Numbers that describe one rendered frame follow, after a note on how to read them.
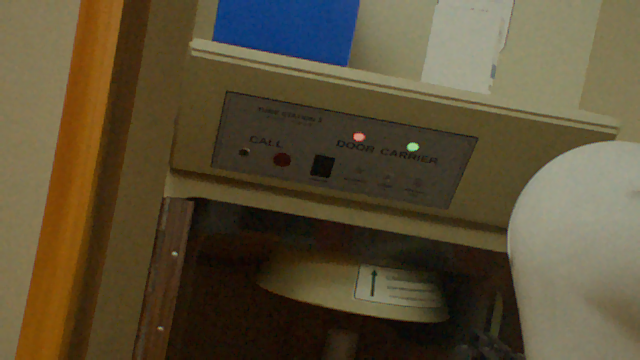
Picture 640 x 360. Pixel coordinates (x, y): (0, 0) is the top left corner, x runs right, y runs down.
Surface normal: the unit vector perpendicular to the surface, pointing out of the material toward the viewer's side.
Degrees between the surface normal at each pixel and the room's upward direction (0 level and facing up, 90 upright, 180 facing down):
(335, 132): 135
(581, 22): 90
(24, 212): 90
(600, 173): 51
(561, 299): 107
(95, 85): 90
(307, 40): 90
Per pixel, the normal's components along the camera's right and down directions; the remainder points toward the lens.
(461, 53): -0.18, 0.02
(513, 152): -0.07, 0.74
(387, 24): 0.10, 0.07
